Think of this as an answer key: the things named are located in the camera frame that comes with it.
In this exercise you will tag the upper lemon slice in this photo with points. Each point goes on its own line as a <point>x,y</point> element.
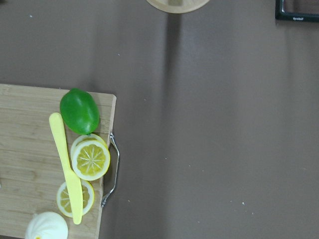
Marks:
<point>90,157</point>

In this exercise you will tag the lemon slice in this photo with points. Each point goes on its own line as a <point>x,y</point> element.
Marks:
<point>63,201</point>
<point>90,157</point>

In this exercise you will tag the green lime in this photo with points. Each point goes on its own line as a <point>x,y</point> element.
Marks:
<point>79,111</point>

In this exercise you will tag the yellow plastic knife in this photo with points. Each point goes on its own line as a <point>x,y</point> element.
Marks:
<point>73,182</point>

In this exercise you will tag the wooden cup tree stand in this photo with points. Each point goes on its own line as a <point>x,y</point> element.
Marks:
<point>178,6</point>

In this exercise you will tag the lower lemon slice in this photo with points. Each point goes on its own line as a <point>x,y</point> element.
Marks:
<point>63,201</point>

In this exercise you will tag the bamboo cutting board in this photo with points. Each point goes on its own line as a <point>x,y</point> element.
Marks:
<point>30,168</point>

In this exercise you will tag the white steamed bun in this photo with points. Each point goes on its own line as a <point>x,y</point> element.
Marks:
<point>47,225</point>

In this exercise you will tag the black glass rack frame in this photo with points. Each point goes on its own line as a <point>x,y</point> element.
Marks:
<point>297,10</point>

